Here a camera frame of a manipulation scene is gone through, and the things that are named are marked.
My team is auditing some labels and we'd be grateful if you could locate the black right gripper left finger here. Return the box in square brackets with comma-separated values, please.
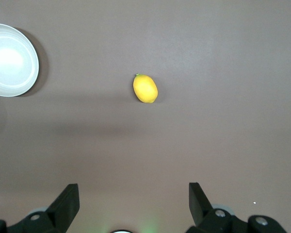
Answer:
[0, 183, 80, 233]

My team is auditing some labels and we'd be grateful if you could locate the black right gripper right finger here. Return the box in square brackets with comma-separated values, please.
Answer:
[185, 182, 288, 233]

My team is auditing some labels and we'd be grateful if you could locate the yellow lemon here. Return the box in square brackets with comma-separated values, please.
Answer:
[132, 73, 159, 104]

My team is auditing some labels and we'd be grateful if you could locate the beige ridged plate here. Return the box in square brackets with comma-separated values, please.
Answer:
[0, 23, 40, 98]

